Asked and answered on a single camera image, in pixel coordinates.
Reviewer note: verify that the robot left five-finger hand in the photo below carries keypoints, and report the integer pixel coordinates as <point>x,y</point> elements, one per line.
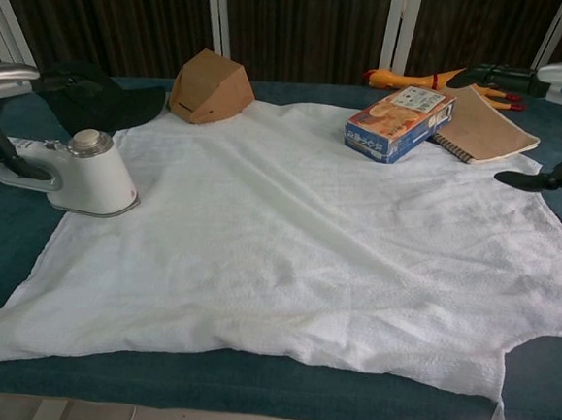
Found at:
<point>9,79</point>

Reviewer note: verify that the white handheld steam iron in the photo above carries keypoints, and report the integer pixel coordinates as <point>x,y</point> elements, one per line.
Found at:
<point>99,176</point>

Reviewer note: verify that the white shirt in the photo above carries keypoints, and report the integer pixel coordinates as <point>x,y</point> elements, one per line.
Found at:
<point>284,230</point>

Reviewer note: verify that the brown spiral notebook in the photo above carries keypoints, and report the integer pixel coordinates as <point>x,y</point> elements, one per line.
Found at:
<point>487,129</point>

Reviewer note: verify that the black baseball cap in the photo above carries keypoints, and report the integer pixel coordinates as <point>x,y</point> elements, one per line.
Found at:
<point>105,104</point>

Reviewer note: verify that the blue table cover cloth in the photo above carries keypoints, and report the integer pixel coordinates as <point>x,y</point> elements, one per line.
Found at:
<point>12,252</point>

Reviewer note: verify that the blue orange snack box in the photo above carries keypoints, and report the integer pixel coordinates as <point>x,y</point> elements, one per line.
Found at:
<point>399,124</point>

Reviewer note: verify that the yellow rubber chicken toy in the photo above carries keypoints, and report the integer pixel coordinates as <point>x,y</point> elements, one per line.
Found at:
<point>393,78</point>

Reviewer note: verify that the brown cardboard box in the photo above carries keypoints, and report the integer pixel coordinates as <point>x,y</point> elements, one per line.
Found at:
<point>212,88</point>

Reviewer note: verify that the brown folding screen partition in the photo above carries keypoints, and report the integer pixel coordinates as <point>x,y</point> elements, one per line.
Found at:
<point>300,26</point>

